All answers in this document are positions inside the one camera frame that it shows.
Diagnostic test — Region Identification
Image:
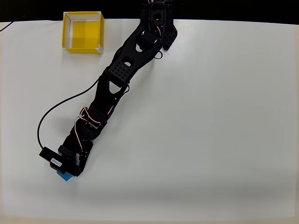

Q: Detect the blue cube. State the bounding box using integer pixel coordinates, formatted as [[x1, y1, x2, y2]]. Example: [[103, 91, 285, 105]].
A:
[[56, 171, 74, 183]]

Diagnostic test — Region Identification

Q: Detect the yellow box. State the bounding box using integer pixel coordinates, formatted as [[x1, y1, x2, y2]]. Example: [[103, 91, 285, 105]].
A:
[[61, 11, 105, 56]]

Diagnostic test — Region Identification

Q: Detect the red white servo wire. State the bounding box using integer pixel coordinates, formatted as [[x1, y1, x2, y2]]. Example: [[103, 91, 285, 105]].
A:
[[73, 106, 106, 151]]

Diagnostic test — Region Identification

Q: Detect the black camera with white label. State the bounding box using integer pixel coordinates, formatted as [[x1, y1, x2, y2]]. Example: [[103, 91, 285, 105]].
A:
[[38, 146, 80, 177]]

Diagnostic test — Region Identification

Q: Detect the black camera cable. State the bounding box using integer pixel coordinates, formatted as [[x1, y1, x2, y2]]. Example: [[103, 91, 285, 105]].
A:
[[37, 76, 105, 150]]

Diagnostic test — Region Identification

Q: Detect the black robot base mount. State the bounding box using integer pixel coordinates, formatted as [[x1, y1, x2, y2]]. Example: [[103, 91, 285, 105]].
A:
[[140, 0, 179, 52]]

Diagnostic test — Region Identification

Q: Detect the thin black cable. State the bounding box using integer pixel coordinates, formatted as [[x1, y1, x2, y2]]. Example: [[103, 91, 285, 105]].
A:
[[0, 15, 64, 33]]

